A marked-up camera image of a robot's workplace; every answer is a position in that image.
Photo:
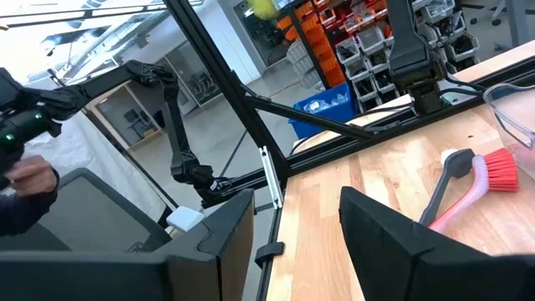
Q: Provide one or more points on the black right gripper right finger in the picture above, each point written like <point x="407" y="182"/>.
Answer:
<point x="397" y="267"/>

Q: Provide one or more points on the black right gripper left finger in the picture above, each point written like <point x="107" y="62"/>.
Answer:
<point x="125" y="278"/>

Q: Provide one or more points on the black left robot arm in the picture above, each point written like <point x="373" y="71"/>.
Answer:
<point x="407" y="42"/>

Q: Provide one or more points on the person's forearm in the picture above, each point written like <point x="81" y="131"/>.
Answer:
<point x="21" y="213"/>

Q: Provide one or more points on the white plastic block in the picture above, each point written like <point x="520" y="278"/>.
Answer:
<point x="184" y="218"/>

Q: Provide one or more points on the grey dish brush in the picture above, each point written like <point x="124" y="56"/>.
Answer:
<point x="457" y="163"/>

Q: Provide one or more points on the black table clamp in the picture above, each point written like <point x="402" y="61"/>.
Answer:
<point x="269" y="253"/>

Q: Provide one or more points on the person's hand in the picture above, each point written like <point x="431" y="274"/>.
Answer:
<point x="29" y="175"/>

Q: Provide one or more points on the red dish brush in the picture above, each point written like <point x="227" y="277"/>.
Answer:
<point x="499" y="169"/>

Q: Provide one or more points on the blue plastic crate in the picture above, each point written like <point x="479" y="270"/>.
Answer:
<point x="330" y="115"/>

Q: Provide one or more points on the parts shelf with bins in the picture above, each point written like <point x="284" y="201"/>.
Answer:
<point x="326" y="54"/>

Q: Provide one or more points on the grey panel black frame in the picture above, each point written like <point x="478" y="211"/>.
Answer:
<point x="96" y="217"/>

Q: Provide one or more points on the silver metal bracket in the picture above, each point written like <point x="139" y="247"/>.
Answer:
<point x="269" y="175"/>

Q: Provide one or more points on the black aluminium table frame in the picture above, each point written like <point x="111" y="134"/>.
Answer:
<point x="219" y="71"/>

